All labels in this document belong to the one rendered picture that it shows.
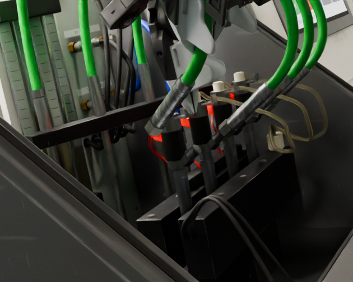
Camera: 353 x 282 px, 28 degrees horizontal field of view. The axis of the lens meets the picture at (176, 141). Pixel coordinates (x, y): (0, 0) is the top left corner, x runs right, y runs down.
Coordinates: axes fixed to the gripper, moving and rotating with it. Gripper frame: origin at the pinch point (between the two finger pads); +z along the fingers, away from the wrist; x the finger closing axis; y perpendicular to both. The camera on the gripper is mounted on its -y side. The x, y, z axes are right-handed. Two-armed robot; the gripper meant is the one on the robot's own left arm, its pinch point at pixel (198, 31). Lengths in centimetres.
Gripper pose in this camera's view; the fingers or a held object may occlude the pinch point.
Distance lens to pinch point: 71.5
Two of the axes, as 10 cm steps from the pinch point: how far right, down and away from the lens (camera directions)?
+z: -0.3, 5.8, 8.2
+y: 5.8, 6.7, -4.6
